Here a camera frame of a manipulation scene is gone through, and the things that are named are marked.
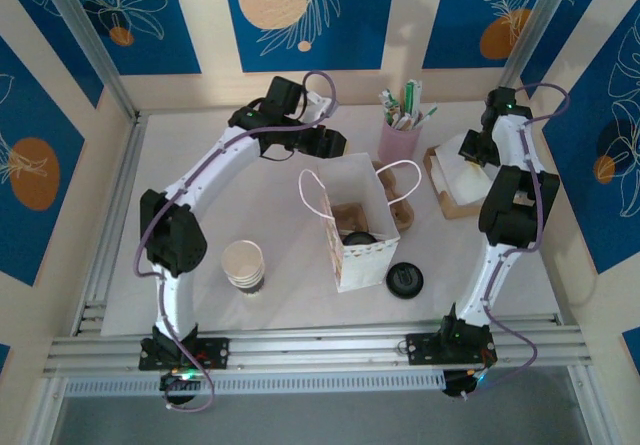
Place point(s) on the single white paper napkin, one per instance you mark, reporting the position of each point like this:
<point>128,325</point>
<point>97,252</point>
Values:
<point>472,187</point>

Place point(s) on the stack of pulp cup carriers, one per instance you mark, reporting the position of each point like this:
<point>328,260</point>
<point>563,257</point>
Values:
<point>402,215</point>

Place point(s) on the brown pulp cup carrier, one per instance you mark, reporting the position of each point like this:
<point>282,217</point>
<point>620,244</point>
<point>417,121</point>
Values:
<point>350,215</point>

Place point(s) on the black plastic cup lid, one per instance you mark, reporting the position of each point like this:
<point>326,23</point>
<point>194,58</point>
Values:
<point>357,239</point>
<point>405,280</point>

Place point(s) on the white cartoon print gift bag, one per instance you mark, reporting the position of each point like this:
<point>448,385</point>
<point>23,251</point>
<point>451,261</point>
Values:
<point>365,270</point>

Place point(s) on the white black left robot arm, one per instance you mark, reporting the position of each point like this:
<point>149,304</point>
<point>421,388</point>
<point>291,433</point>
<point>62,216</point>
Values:
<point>175,305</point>

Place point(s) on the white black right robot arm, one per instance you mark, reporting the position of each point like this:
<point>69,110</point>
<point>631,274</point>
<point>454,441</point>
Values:
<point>510,140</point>

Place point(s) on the stack of white napkins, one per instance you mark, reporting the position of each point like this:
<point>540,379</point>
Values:
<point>445,165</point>

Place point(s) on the green white wrapped straw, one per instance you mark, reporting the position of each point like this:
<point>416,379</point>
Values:
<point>427,114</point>
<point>389,102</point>
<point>419,96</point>
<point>410,96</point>

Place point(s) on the brown cardboard napkin tray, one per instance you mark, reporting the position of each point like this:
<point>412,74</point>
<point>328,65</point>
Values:
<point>465,211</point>

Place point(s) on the pink straw holder cup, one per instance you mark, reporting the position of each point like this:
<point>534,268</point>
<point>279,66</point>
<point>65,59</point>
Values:
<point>397,142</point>

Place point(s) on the stack of paper cups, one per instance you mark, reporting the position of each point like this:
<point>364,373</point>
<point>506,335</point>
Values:
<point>242,262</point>

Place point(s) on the black electronics box with LEDs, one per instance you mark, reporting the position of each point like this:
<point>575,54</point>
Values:
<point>177,390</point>
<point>460,387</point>

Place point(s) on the aluminium frame post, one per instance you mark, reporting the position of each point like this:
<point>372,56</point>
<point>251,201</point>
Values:
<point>534,40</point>
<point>83,30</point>

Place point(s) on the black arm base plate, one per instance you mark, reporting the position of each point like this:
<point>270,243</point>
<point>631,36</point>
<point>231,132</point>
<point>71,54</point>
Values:
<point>215,352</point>
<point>420,349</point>

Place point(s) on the aluminium front frame rail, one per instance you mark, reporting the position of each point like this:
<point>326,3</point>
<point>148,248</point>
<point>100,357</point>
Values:
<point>325,347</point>

